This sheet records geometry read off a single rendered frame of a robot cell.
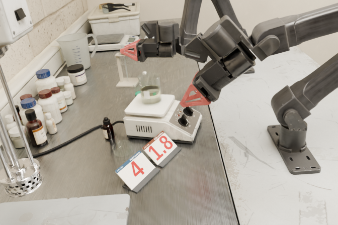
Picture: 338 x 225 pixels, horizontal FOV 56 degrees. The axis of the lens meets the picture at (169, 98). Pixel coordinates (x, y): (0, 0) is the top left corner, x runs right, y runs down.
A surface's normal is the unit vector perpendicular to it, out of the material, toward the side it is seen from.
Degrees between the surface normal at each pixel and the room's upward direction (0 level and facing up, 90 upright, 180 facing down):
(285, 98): 42
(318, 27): 93
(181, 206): 0
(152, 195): 0
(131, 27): 93
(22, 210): 0
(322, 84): 86
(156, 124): 90
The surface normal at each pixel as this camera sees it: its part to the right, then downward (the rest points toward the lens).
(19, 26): 1.00, -0.08
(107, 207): -0.09, -0.89
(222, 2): 0.43, 0.50
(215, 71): -0.29, 0.45
